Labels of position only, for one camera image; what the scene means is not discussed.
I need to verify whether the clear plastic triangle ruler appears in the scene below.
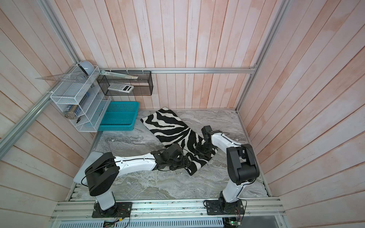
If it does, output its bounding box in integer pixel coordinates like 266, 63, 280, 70
36, 71, 87, 83

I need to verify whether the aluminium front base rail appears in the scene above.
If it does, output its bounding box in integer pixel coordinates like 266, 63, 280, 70
50, 197, 286, 221

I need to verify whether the aluminium frame rail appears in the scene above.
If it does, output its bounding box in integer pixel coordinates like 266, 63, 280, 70
99, 67, 256, 74
0, 65, 80, 159

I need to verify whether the black wire mesh basket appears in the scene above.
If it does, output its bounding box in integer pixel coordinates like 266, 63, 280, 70
97, 71, 154, 96

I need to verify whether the white foam pad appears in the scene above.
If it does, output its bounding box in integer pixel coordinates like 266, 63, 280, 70
73, 151, 103, 184

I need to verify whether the green circuit board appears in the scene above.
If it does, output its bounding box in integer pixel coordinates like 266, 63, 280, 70
222, 218, 241, 228

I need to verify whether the white wire mesh shelf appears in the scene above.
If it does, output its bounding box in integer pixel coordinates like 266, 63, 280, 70
50, 66, 111, 133

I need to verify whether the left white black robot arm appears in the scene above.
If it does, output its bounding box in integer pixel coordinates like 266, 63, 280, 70
81, 143, 193, 214

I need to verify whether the aluminium frame rail left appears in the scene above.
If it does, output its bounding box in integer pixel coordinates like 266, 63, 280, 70
0, 65, 80, 159

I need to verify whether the teal plastic perforated basket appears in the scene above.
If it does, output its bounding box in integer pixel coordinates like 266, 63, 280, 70
98, 101, 139, 131

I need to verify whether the metallic cylinder roll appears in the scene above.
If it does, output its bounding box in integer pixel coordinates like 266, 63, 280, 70
63, 104, 81, 120

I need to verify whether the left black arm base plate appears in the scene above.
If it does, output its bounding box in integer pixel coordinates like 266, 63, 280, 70
92, 202, 133, 219

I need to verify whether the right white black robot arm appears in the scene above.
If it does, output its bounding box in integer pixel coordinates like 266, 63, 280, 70
196, 125, 259, 206

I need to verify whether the aluminium frame rail back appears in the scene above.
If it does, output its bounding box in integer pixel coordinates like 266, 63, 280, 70
99, 67, 256, 74

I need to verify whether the zebra and grey plush pillowcase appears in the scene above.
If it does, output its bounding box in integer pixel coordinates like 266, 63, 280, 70
141, 107, 217, 176

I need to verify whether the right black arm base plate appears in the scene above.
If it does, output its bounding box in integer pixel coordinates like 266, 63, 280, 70
203, 198, 245, 215

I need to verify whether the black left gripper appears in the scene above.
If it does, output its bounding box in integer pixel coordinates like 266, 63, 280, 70
167, 155, 192, 171

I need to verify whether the white calculator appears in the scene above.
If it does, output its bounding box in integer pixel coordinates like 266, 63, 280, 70
108, 83, 134, 94

